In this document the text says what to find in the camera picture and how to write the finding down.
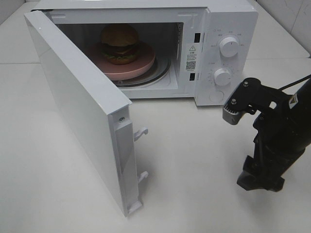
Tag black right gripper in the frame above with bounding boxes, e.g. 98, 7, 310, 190
223, 78, 306, 192

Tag round white door button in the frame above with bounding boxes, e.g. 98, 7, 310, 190
209, 91, 224, 103

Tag white microwave knob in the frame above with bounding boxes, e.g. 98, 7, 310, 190
214, 68, 232, 86
219, 35, 240, 57

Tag pink plate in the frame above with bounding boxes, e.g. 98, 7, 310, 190
85, 42, 156, 81

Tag white microwave door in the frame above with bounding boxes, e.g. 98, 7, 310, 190
24, 11, 148, 216

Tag burger with lettuce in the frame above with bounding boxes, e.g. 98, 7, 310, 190
101, 24, 140, 65

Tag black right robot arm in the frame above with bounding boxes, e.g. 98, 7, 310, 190
223, 76, 311, 192

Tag white microwave oven body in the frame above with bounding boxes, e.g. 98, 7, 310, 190
31, 0, 258, 106

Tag white warning label sticker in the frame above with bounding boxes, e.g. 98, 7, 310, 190
185, 43, 201, 72

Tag glass microwave turntable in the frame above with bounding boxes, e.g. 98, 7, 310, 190
113, 56, 171, 88

